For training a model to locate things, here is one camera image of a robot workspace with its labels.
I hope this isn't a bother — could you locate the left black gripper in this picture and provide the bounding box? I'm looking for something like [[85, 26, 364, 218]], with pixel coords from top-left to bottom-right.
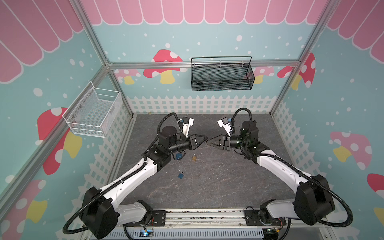
[[167, 133, 208, 154]]

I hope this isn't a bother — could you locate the large blue padlock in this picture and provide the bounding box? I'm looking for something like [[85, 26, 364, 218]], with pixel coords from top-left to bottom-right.
[[175, 152, 186, 161]]

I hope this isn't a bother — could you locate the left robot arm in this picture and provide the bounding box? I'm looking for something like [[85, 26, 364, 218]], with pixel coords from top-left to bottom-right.
[[63, 126, 208, 240]]

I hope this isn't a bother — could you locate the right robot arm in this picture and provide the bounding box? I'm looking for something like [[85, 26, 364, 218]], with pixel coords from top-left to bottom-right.
[[207, 118, 353, 228]]

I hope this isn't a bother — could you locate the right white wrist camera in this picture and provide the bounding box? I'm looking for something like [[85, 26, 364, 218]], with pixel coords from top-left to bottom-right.
[[218, 117, 233, 137]]

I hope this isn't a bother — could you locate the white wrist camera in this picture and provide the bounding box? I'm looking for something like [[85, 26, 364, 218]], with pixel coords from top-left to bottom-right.
[[218, 117, 233, 137], [178, 117, 194, 137]]

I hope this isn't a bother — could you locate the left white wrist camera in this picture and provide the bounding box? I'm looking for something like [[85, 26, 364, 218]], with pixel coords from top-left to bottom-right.
[[178, 117, 194, 137]]

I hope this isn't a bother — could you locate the black mesh wall basket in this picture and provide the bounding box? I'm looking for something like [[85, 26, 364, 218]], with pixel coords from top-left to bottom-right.
[[191, 56, 255, 92]]

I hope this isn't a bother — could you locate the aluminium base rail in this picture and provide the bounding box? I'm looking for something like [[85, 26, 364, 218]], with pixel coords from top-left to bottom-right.
[[80, 207, 331, 230]]

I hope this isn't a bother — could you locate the white vented cable duct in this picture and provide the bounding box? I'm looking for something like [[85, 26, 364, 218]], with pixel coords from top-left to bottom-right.
[[127, 228, 265, 240]]

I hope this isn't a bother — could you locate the white mesh wall basket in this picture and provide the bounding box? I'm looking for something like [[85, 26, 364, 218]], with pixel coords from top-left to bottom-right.
[[63, 82, 123, 138]]

